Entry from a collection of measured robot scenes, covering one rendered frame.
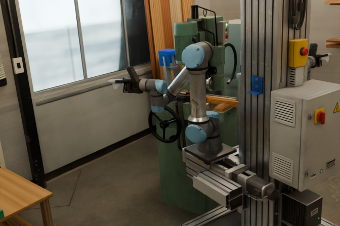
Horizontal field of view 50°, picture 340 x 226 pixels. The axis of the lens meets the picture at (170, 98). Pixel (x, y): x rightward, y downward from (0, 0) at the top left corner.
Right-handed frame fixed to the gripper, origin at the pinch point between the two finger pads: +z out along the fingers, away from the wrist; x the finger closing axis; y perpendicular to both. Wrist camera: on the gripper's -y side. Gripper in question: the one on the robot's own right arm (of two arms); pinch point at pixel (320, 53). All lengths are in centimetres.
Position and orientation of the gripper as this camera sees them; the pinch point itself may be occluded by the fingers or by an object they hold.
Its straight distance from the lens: 285.1
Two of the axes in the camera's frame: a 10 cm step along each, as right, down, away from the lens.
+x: 7.4, 0.1, -6.8
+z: 6.6, -2.5, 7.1
